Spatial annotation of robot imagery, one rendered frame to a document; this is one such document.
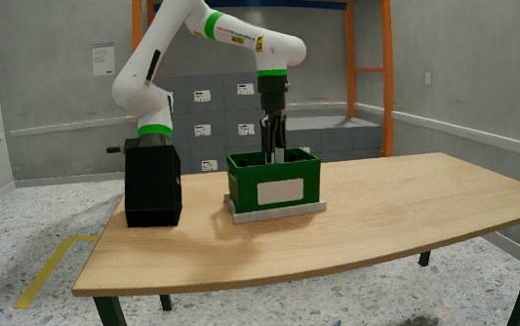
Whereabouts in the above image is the green bottle crate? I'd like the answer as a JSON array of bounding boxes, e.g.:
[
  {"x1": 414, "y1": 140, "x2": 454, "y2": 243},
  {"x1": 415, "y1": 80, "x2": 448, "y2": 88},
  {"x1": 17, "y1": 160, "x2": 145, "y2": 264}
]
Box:
[{"x1": 228, "y1": 148, "x2": 321, "y2": 214}]

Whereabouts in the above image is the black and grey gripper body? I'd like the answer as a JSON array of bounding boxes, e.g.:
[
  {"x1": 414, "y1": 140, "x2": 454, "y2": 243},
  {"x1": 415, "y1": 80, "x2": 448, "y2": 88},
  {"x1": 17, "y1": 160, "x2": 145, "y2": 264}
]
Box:
[{"x1": 260, "y1": 93, "x2": 285, "y2": 128}]

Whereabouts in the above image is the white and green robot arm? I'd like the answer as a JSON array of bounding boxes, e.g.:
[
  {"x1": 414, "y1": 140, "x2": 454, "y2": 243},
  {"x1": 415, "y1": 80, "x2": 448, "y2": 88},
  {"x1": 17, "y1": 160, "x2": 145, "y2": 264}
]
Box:
[{"x1": 106, "y1": 0, "x2": 306, "y2": 154}]

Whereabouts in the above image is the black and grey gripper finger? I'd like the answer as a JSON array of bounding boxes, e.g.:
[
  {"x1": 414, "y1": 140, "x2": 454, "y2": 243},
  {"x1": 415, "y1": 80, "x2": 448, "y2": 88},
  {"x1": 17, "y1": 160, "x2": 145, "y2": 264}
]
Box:
[
  {"x1": 260, "y1": 115, "x2": 278, "y2": 165},
  {"x1": 274, "y1": 115, "x2": 287, "y2": 163}
]

